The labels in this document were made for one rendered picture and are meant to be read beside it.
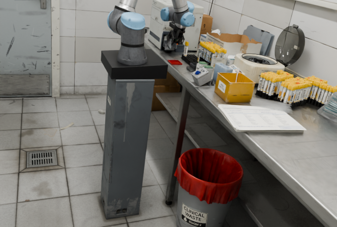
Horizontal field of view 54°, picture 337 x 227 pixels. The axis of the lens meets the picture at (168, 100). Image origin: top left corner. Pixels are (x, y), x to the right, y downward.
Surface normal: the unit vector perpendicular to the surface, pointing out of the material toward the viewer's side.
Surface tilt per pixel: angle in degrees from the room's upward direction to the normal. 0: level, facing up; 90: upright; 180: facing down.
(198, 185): 94
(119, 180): 90
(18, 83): 90
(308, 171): 0
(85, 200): 0
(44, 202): 0
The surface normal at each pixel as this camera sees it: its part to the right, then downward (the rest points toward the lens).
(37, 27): 0.35, 0.41
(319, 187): 0.13, -0.91
